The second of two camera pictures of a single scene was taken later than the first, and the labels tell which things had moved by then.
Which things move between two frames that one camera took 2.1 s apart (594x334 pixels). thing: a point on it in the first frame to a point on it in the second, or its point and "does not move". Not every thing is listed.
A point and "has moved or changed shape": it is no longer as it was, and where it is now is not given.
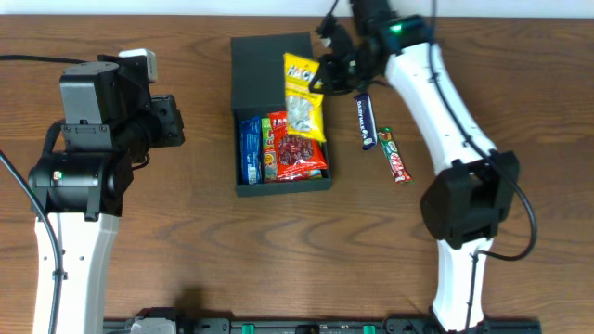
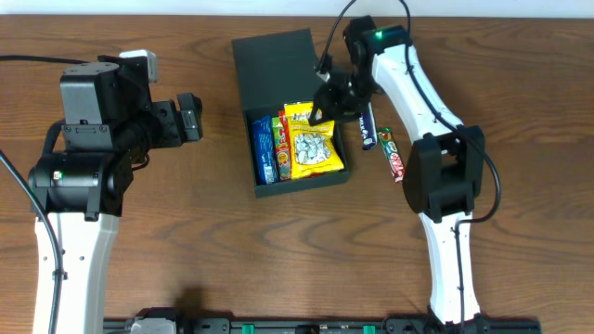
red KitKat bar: [401, 175] does not move
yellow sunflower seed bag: [304, 106] to [313, 148]
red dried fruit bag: [295, 157] has moved or changed shape
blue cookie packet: [251, 151] to [265, 150]
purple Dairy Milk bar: [367, 118] does not move
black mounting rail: [392, 326] does not move
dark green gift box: [258, 84] has moved or changed shape
